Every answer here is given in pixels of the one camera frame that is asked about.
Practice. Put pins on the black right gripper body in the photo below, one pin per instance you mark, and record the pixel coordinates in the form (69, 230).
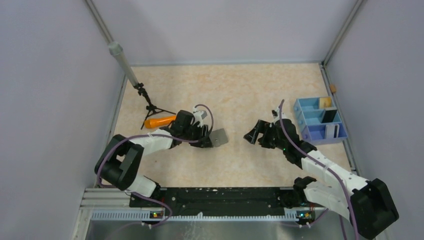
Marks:
(279, 143)

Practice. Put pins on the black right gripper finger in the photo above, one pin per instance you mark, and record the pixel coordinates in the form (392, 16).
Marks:
(267, 140)
(252, 136)

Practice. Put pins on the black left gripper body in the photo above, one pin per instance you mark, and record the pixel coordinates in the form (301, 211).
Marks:
(194, 132)

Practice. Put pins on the grey leather card holder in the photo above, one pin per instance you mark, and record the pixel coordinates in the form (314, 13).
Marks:
(218, 137)

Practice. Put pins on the silver VIP card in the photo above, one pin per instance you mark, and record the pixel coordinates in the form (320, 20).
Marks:
(332, 130)

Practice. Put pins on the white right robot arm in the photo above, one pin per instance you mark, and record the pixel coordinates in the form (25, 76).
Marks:
(366, 204)

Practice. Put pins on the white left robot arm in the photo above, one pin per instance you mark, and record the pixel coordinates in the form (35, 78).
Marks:
(120, 162)

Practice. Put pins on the black card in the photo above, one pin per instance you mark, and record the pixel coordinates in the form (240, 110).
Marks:
(329, 115)

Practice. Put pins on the gold card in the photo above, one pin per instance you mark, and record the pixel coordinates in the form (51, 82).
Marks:
(325, 102)

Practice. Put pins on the orange toy microphone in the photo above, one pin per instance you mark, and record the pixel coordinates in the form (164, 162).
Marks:
(152, 123)

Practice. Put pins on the blue compartment organizer box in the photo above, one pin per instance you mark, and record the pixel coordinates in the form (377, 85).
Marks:
(308, 118)

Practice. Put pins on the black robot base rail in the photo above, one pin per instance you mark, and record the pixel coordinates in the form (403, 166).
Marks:
(229, 202)

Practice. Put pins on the small orange wall object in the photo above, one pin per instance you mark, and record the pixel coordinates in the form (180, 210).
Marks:
(332, 88)

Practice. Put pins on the white slotted cable duct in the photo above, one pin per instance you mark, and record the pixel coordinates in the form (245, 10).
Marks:
(147, 216)

